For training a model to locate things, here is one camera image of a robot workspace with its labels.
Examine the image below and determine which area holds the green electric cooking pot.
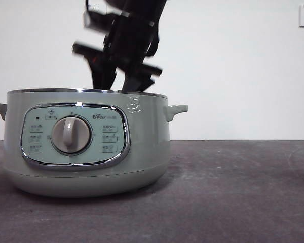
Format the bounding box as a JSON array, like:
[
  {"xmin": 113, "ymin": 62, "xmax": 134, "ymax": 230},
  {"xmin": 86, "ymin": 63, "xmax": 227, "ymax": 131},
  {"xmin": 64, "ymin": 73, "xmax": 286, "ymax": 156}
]
[{"xmin": 0, "ymin": 88, "xmax": 189, "ymax": 198}]

